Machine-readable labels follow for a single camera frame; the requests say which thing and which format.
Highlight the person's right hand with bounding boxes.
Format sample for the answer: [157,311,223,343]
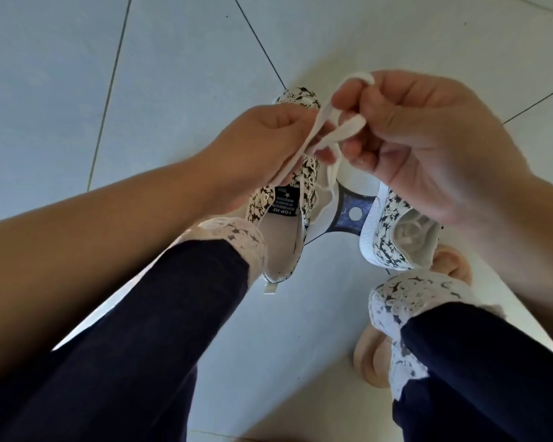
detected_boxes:
[315,70,533,226]

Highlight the person's right leg navy trousers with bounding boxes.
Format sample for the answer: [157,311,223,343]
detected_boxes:
[367,269,553,442]

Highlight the person's left forearm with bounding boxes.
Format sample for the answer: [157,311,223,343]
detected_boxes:
[0,153,233,387]

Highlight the person's left hand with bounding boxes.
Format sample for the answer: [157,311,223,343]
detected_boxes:
[200,104,323,217]

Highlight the person's leg navy trousers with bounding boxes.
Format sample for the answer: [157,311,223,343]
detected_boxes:
[367,269,553,442]
[0,217,269,442]

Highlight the pink slipper with green charm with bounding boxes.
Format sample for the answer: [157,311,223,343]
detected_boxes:
[352,245,473,390]

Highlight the person's left leg navy trousers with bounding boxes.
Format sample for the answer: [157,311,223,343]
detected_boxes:
[0,217,269,442]

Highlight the floral sneaker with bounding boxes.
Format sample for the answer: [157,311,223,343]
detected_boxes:
[359,181,443,272]
[245,87,323,295]

